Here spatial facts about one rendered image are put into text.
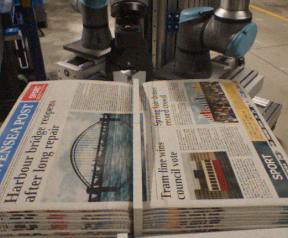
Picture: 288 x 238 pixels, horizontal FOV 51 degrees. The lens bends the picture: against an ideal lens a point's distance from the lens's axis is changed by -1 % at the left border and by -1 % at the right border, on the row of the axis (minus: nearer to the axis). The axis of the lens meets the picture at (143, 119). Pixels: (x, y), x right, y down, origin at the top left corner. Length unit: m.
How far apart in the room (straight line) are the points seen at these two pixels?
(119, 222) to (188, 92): 0.26
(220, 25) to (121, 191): 0.75
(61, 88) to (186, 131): 0.23
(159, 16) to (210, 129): 0.89
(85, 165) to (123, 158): 0.05
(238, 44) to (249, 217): 0.70
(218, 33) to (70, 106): 0.64
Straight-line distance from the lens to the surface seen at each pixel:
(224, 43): 1.00
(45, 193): 0.34
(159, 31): 1.28
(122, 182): 0.34
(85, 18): 1.38
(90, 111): 0.46
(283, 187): 0.37
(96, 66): 1.39
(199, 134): 0.41
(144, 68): 0.58
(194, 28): 1.06
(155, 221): 0.33
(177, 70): 1.13
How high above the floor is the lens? 1.30
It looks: 33 degrees down
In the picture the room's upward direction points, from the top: straight up
